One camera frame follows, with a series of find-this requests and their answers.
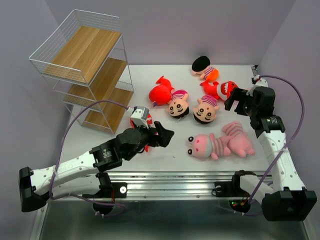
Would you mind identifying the purple cable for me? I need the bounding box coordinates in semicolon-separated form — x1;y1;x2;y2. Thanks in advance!
212;74;305;216
48;99;133;218

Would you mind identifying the aluminium rail frame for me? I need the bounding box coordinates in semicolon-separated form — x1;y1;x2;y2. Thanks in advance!
52;170;305;202

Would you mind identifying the red shark plush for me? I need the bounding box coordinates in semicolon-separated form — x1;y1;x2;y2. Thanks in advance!
130;113;153;152
200;81;238;102

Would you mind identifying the red whale plush back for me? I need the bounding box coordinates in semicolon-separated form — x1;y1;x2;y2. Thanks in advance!
148;76;175;107

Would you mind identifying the boy doll pink hat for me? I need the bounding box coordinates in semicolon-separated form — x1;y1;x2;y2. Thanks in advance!
193;95;220;125
167;89;189;119

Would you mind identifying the pink frog plush striped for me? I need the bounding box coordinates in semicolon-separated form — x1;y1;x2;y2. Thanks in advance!
187;133;234;160

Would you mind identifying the boy doll black hair orange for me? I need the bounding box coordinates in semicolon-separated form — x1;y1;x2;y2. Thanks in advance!
191;55;220;82

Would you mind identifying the pink plush lying right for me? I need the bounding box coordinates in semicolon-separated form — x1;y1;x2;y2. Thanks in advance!
221;121;255;158

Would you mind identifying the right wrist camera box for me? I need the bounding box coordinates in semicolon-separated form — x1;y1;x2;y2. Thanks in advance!
251;74;268;87

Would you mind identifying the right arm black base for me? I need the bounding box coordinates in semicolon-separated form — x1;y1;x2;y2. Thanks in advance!
211;170;260;216

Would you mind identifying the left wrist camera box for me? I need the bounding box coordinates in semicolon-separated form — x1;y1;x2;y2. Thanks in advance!
130;106;149;129

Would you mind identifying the red shark plush right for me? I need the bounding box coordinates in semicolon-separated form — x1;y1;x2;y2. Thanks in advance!
200;81;238;102

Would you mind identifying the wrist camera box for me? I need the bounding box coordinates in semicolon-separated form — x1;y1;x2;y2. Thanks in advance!
130;106;149;129
251;74;268;87

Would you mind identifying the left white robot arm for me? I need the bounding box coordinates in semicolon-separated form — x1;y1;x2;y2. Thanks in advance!
18;121;175;216

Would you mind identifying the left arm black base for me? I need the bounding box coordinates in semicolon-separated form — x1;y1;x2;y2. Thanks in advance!
82;172;127;218

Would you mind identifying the red shark plush left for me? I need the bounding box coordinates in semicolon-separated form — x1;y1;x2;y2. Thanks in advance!
130;113;153;152

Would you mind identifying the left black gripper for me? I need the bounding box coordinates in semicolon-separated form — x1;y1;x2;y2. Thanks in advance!
124;121;174;161

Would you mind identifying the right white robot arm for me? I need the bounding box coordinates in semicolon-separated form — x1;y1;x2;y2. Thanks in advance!
224;86;317;222

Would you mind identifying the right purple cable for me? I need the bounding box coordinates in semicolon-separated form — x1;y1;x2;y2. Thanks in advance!
212;74;305;216

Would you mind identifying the white wire wooden shelf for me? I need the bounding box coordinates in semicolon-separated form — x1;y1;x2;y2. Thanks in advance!
29;9;134;134

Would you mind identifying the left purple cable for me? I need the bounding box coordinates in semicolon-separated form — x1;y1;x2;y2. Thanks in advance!
48;99;133;218

